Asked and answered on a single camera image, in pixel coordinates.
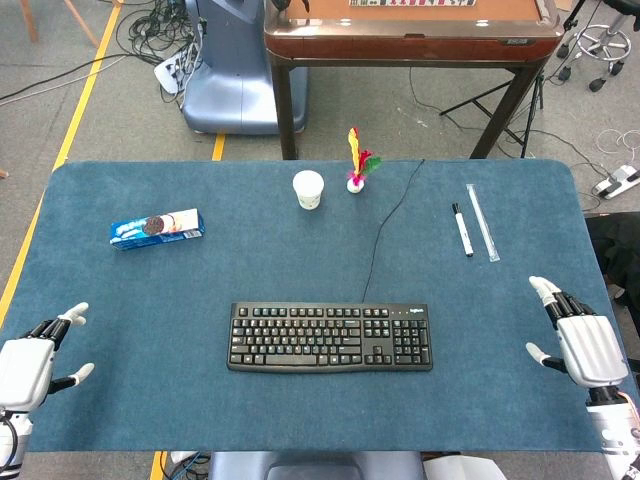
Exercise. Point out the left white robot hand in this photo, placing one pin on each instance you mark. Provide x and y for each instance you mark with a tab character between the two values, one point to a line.
22	362

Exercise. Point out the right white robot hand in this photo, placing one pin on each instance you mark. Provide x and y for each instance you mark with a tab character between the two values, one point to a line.
587	352

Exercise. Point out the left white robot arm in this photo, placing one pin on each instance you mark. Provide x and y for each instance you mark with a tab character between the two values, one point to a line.
11	440

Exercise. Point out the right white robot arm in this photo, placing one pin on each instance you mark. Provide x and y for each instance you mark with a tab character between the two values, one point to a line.
616	434

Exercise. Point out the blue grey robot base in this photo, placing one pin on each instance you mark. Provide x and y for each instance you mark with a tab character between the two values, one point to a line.
235	75

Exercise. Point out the black computer keyboard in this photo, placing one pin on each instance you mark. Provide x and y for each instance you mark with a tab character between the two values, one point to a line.
330	337

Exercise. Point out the wrapped clear straw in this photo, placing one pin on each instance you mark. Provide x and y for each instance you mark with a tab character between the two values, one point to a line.
483	222

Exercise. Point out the white grey power strip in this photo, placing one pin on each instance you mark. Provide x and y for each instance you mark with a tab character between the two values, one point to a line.
617	181

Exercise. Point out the white marker pen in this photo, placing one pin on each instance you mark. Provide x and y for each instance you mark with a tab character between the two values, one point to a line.
462	229

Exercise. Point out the blue cookie box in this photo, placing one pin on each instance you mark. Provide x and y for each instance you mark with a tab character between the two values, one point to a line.
157	229

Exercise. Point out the black tripod stand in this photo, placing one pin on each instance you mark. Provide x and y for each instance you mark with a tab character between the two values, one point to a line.
505	110

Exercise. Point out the grey robot chest base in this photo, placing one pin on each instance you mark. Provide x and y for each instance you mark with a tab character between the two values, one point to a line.
315	466

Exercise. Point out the blue felt table mat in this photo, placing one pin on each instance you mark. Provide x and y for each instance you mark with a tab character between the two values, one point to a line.
300	260

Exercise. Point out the colourful feather shuttlecock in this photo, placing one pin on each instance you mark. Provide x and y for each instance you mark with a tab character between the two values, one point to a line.
359	162

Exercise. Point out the black office stool base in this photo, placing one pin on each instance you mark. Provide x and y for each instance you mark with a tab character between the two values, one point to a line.
597	42

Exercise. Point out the white paper cup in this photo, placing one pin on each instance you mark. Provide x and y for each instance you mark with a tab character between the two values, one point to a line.
308	189

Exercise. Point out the wooden chair legs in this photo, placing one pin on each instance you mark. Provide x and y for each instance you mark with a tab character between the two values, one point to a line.
57	20

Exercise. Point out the brown mahjong table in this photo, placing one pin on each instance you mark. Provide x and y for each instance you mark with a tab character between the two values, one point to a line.
415	35

